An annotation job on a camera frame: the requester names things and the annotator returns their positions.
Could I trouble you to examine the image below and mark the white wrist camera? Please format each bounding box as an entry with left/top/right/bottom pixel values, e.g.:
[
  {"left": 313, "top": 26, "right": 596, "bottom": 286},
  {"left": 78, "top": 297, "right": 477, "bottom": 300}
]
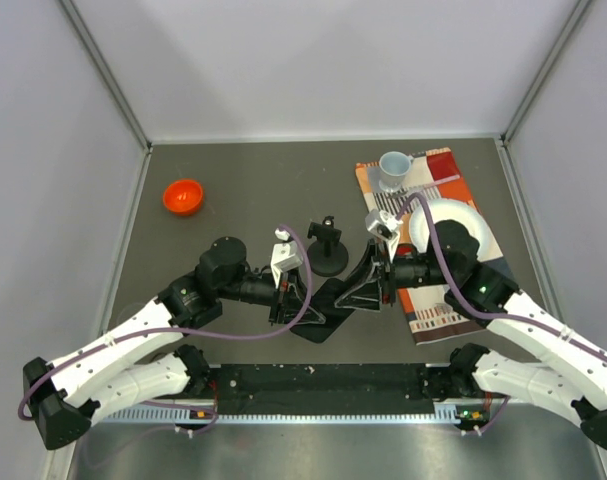
[
  {"left": 365, "top": 209, "right": 403, "bottom": 260},
  {"left": 270, "top": 228, "right": 303, "bottom": 275}
]

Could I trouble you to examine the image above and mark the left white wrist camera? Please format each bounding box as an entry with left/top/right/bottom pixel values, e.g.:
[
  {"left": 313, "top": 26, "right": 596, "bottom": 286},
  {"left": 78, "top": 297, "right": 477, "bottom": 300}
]
[{"left": 270, "top": 228, "right": 303, "bottom": 275}]

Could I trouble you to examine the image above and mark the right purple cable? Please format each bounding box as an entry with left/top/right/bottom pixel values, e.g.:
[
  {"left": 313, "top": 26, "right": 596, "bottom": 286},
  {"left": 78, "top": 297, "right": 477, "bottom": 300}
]
[{"left": 395, "top": 191, "right": 607, "bottom": 369}]

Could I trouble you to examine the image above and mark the orange bowl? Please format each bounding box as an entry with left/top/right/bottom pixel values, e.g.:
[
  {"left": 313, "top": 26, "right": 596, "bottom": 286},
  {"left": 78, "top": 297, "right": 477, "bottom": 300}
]
[{"left": 162, "top": 179, "right": 204, "bottom": 216}]

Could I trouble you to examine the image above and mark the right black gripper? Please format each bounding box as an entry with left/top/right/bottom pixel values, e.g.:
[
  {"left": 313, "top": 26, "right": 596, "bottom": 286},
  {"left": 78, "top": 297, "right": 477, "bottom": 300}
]
[{"left": 334, "top": 239, "right": 456, "bottom": 311}]

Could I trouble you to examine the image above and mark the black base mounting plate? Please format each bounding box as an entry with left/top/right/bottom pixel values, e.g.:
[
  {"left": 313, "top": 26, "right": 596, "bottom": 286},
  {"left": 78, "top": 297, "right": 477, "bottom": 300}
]
[{"left": 203, "top": 363, "right": 450, "bottom": 416}]

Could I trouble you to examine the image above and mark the purple cable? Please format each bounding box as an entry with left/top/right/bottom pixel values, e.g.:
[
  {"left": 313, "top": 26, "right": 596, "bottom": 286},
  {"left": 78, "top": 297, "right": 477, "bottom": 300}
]
[
  {"left": 16, "top": 222, "right": 313, "bottom": 421},
  {"left": 395, "top": 191, "right": 607, "bottom": 369}
]

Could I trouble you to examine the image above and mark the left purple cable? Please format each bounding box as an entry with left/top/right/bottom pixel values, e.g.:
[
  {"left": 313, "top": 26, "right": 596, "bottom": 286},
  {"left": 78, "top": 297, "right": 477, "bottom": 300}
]
[{"left": 16, "top": 222, "right": 313, "bottom": 421}]

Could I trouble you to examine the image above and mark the black phone stand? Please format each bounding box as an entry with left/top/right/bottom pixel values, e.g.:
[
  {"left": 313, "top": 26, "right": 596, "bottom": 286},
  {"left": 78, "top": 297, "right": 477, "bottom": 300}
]
[{"left": 307, "top": 215, "right": 349, "bottom": 278}]

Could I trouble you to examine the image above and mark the patterned orange placemat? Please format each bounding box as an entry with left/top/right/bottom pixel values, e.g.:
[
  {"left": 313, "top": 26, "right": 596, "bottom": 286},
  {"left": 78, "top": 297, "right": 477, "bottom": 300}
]
[{"left": 355, "top": 148, "right": 513, "bottom": 345}]

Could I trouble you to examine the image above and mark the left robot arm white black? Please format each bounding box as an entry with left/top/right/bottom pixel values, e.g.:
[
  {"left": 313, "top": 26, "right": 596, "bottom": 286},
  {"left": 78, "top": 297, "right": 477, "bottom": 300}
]
[{"left": 18, "top": 230, "right": 326, "bottom": 451}]

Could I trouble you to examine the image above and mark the black smartphone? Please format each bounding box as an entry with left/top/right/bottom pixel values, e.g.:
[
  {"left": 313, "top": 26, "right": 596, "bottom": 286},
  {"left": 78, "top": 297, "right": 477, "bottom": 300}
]
[{"left": 290, "top": 279, "right": 355, "bottom": 344}]

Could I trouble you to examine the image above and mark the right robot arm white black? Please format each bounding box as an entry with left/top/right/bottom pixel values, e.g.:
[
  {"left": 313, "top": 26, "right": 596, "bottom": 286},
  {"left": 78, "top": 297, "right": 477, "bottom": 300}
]
[{"left": 334, "top": 219, "right": 607, "bottom": 450}]

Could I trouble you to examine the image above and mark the white plate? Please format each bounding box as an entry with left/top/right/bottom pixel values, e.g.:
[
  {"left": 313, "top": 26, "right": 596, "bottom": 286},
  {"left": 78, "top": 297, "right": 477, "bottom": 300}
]
[{"left": 408, "top": 198, "right": 503, "bottom": 262}]

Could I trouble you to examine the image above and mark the grey slotted cable duct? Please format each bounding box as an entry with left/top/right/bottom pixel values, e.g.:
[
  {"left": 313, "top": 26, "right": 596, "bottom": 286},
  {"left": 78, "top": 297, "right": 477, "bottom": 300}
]
[{"left": 102, "top": 403, "right": 469, "bottom": 425}]

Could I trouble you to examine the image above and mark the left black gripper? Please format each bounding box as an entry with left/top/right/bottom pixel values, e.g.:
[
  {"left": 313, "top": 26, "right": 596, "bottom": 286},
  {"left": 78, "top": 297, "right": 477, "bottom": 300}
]
[{"left": 219, "top": 267, "right": 326, "bottom": 327}]

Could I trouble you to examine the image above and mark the light blue cup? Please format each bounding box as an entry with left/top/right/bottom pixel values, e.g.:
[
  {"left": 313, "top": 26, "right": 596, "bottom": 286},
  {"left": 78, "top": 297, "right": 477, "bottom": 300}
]
[{"left": 379, "top": 151, "right": 414, "bottom": 193}]

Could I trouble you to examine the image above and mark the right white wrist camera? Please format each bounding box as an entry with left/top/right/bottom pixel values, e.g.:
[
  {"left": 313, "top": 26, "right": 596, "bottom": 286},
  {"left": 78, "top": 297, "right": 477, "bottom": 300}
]
[{"left": 365, "top": 209, "right": 403, "bottom": 260}]

